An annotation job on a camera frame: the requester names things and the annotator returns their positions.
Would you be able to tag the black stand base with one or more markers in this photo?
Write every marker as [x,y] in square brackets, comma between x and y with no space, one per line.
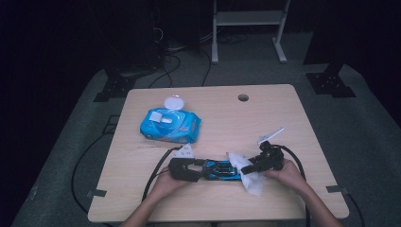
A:
[329,83]
[115,88]

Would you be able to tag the white wet wipe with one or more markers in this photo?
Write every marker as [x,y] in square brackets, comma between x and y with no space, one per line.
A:
[252,184]

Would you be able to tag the grey tape piece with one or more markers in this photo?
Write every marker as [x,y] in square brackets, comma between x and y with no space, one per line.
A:
[335,189]
[97,193]

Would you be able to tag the blue wet wipes pack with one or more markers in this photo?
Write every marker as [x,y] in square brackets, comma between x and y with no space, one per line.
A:
[176,130]

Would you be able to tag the person's right hand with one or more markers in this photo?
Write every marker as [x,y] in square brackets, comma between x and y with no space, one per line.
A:
[290,175]

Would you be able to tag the white metal stand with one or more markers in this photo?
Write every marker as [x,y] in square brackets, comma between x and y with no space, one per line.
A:
[249,17]

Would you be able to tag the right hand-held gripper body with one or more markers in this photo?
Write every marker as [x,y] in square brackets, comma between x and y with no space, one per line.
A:
[271,157]

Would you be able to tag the blue toy car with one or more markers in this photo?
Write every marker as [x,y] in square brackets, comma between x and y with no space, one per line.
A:
[220,170]

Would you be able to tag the person's left hand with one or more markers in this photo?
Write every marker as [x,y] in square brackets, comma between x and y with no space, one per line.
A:
[168,186]

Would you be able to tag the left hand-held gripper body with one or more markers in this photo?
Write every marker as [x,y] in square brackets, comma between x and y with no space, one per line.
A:
[181,168]

